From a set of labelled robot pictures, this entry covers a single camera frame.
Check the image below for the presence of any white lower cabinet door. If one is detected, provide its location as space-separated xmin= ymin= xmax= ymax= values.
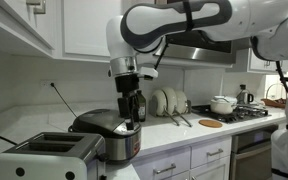
xmin=189 ymin=156 xmax=232 ymax=180
xmin=161 ymin=170 xmax=191 ymax=180

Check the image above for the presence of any black gas stove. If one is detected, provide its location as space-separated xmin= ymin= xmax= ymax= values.
xmin=191 ymin=104 xmax=273 ymax=125

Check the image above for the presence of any white drawer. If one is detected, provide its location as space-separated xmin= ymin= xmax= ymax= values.
xmin=131 ymin=145 xmax=192 ymax=180
xmin=190 ymin=136 xmax=233 ymax=170

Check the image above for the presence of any stainless steel oven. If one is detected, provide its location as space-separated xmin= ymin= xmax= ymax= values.
xmin=229 ymin=124 xmax=280 ymax=180

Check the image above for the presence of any black steel rice cooker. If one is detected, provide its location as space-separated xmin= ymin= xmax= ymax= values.
xmin=67 ymin=107 xmax=143 ymax=165

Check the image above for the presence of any white lidded pot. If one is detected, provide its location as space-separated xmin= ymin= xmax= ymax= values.
xmin=210 ymin=95 xmax=239 ymax=116

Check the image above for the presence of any white small wall cabinet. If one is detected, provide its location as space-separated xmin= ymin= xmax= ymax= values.
xmin=247 ymin=48 xmax=288 ymax=75

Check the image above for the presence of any cream frying pan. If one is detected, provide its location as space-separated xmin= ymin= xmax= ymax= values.
xmin=160 ymin=86 xmax=194 ymax=129
xmin=149 ymin=88 xmax=182 ymax=127

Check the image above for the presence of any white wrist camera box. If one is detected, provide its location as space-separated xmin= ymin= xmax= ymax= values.
xmin=136 ymin=66 xmax=159 ymax=81

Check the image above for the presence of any round cork trivet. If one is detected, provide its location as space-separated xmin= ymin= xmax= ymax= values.
xmin=198 ymin=119 xmax=224 ymax=129

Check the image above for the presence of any white single cabinet door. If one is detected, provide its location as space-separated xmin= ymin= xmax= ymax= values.
xmin=55 ymin=0 xmax=122 ymax=63

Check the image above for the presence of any black rice cooker cable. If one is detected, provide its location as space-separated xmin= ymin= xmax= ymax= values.
xmin=49 ymin=81 xmax=79 ymax=119

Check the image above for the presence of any white wall outlet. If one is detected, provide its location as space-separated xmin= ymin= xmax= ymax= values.
xmin=39 ymin=78 xmax=57 ymax=90

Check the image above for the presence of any black toaster lever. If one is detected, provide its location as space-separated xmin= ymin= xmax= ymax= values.
xmin=96 ymin=152 xmax=110 ymax=163

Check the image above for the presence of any brown wooden tray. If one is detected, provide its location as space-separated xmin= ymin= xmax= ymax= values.
xmin=260 ymin=97 xmax=287 ymax=110

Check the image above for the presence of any black toaster cable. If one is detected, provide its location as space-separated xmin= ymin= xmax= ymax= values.
xmin=0 ymin=127 xmax=19 ymax=147

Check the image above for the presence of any steel kettle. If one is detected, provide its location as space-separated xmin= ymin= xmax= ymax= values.
xmin=235 ymin=84 xmax=255 ymax=106

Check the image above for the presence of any dark green oil bottle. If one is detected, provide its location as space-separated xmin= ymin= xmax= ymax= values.
xmin=135 ymin=89 xmax=148 ymax=123

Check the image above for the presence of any white upper wall cabinet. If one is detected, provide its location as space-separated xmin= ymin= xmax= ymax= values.
xmin=0 ymin=0 xmax=57 ymax=58

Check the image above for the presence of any silver drawer handle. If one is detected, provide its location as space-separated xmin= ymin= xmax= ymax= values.
xmin=152 ymin=162 xmax=178 ymax=175
xmin=206 ymin=148 xmax=225 ymax=158

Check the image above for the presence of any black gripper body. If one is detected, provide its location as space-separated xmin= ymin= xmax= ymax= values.
xmin=114 ymin=74 xmax=141 ymax=109

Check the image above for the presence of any white two-slot toaster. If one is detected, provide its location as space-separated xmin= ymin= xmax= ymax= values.
xmin=0 ymin=131 xmax=109 ymax=180

